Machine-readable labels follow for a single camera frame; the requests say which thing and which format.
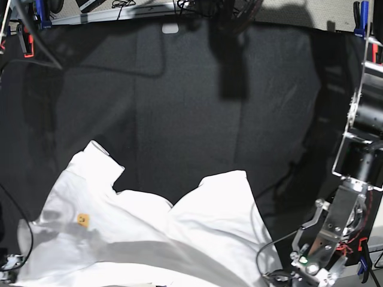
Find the blue clamp near right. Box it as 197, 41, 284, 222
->
357, 237, 372, 284

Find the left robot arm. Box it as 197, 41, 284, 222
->
275, 29, 382, 286

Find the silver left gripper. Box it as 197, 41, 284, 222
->
288, 178, 373, 286

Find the orange black clamp far left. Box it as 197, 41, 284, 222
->
16, 21, 34, 59

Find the white printed t-shirt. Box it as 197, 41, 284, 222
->
16, 141, 281, 286

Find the blue clamp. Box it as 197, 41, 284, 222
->
357, 237, 372, 284
353, 1, 369, 38

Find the blue clamp far right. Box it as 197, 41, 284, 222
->
353, 1, 369, 38

